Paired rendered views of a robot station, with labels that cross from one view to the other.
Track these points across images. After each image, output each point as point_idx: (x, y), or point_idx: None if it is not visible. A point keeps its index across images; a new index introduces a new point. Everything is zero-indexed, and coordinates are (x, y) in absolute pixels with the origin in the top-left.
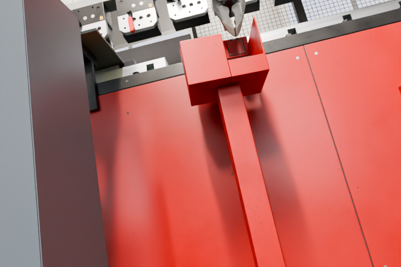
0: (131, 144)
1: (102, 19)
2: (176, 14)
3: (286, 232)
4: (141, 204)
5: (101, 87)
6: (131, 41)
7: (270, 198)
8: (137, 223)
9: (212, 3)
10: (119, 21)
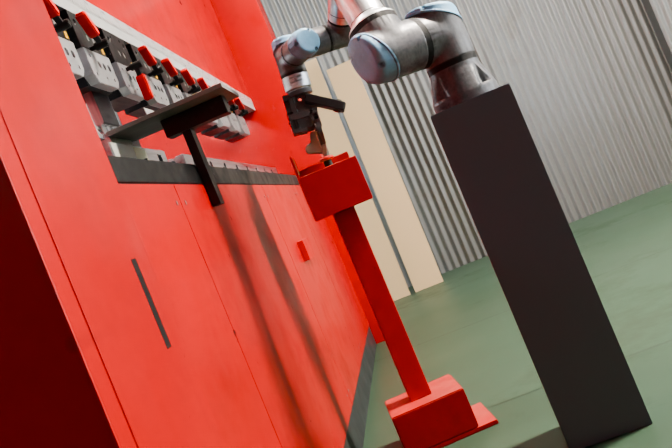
0: (248, 261)
1: (104, 54)
2: (154, 94)
3: (324, 366)
4: (280, 338)
5: None
6: None
7: (309, 333)
8: (288, 362)
9: (320, 125)
10: (120, 70)
